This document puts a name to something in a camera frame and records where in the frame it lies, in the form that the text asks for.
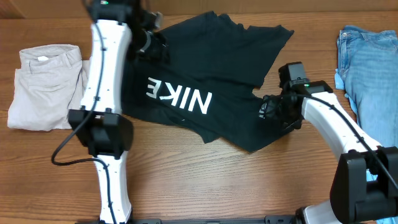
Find black Nike t-shirt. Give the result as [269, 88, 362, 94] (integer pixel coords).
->
[122, 12, 293, 152]

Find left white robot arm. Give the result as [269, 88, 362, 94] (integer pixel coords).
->
[61, 1, 169, 223]

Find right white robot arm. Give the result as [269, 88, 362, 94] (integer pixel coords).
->
[259, 79, 397, 223]

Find blue denim jeans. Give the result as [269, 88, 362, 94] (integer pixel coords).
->
[334, 24, 398, 224]

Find beige folded trousers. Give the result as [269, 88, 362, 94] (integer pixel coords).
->
[7, 44, 90, 131]

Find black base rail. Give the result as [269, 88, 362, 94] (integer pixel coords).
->
[126, 215, 303, 224]

